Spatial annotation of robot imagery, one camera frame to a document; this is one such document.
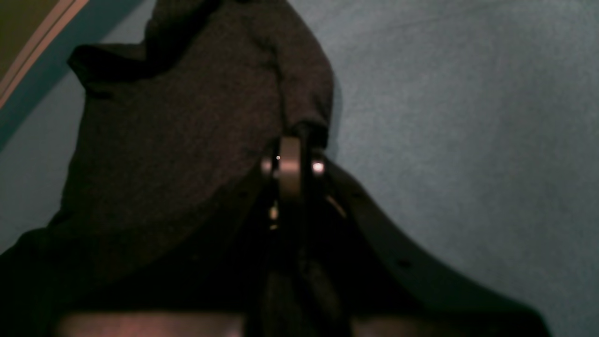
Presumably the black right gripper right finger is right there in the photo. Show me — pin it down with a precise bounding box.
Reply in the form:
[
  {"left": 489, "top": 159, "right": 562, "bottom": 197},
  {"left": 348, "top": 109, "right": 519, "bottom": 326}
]
[{"left": 306, "top": 148, "right": 550, "bottom": 337}]

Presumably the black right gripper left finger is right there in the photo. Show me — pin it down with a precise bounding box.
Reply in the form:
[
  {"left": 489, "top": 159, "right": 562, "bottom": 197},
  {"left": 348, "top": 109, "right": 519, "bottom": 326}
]
[{"left": 178, "top": 136, "right": 302, "bottom": 337}]

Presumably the black T-shirt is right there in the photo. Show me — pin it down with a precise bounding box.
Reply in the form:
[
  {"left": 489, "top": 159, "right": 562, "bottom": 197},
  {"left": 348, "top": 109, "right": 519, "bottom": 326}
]
[{"left": 1, "top": 0, "right": 333, "bottom": 335}]

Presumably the teal table cloth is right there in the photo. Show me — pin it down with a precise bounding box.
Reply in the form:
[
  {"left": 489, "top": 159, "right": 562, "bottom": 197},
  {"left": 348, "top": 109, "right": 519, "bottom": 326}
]
[{"left": 0, "top": 0, "right": 599, "bottom": 337}]

